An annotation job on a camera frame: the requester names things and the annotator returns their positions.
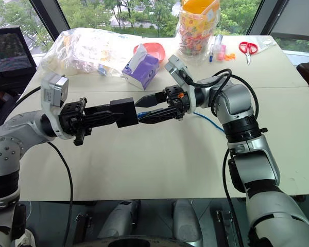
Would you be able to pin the clear plastic bag with items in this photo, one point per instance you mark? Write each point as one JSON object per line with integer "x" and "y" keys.
{"x": 82, "y": 49}

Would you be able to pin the clear plastic tube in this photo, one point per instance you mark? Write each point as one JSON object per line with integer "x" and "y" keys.
{"x": 217, "y": 42}

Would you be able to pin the bag of colourful toys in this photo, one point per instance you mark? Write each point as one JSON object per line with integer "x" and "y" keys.
{"x": 197, "y": 28}

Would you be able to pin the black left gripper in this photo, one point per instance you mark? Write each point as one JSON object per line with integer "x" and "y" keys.
{"x": 70, "y": 115}

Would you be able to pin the purple tissue box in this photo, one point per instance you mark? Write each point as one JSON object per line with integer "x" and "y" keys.
{"x": 143, "y": 70}

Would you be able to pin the blue pen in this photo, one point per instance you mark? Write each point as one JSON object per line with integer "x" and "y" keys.
{"x": 210, "y": 55}

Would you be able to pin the pink plastic bowl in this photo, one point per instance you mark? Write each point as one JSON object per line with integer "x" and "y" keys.
{"x": 157, "y": 50}

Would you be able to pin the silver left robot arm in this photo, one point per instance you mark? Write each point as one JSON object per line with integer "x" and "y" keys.
{"x": 5, "y": 151}

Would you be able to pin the clear flat plastic bag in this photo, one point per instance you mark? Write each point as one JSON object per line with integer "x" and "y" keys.
{"x": 265, "y": 42}

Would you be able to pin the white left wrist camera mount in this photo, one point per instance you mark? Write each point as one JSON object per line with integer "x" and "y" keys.
{"x": 52, "y": 87}

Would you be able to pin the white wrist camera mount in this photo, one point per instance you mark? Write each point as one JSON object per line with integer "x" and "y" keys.
{"x": 52, "y": 87}
{"x": 176, "y": 68}

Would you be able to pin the black window frame bar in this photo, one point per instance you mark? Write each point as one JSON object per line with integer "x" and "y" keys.
{"x": 50, "y": 15}
{"x": 257, "y": 15}

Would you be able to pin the pink small toy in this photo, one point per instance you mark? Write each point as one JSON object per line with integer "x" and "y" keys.
{"x": 221, "y": 54}

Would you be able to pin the black office chair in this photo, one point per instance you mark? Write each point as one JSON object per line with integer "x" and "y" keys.
{"x": 7, "y": 51}

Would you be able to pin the silver rounded robot leg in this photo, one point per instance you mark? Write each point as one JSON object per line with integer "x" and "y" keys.
{"x": 121, "y": 218}
{"x": 185, "y": 221}

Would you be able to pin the small black box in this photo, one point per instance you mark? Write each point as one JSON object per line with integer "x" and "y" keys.
{"x": 126, "y": 113}

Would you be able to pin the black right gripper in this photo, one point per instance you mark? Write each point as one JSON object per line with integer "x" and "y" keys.
{"x": 176, "y": 100}

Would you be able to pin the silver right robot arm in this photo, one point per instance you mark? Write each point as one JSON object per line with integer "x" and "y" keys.
{"x": 237, "y": 100}

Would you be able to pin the orange small toy pieces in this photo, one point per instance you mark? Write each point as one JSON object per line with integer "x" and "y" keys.
{"x": 230, "y": 56}

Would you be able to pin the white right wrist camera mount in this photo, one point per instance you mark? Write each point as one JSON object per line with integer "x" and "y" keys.
{"x": 176, "y": 68}

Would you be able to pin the dark round robot waist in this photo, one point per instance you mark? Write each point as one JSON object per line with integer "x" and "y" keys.
{"x": 134, "y": 242}

